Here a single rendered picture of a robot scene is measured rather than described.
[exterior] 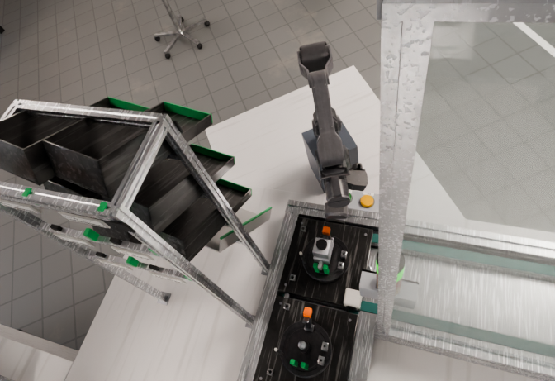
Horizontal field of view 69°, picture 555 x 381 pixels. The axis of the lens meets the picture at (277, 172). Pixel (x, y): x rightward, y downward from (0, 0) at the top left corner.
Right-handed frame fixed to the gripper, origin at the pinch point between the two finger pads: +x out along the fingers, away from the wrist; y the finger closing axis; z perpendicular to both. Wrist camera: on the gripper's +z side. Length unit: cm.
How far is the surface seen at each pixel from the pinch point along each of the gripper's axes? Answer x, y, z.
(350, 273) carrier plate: 10.7, -20.1, 3.0
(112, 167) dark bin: -58, -25, -30
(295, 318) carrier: 10.6, -33.2, -12.4
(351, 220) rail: 11.9, -2.7, 3.3
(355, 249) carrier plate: 10.8, -12.5, 4.5
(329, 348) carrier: 8.6, -40.6, -2.6
